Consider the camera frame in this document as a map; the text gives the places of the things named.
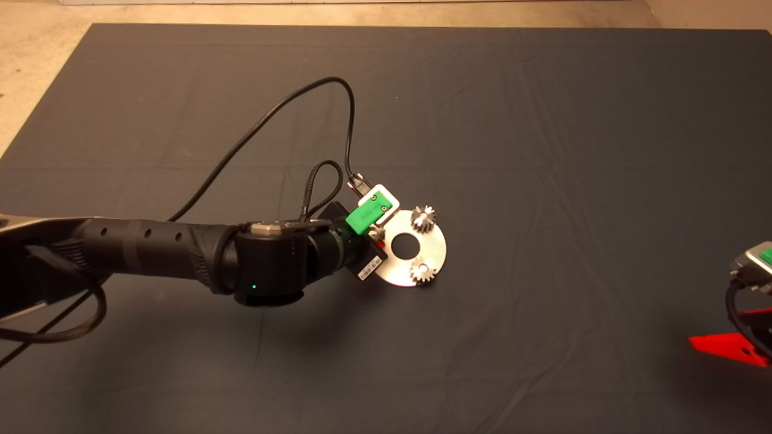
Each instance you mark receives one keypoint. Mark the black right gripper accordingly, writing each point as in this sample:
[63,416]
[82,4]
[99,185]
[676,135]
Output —
[761,334]

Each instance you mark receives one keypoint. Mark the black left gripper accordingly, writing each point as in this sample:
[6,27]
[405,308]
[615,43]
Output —
[356,253]

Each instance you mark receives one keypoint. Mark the round metal carrier plate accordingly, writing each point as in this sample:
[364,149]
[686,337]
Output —
[410,274]

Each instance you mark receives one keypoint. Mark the dark grey table cloth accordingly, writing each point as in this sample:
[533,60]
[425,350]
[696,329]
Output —
[482,90]

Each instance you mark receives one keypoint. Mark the bright green camera mount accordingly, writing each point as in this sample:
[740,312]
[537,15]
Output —
[365,218]
[767,256]

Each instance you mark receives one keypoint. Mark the small silver camera box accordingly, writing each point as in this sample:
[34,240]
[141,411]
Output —
[386,194]
[751,268]

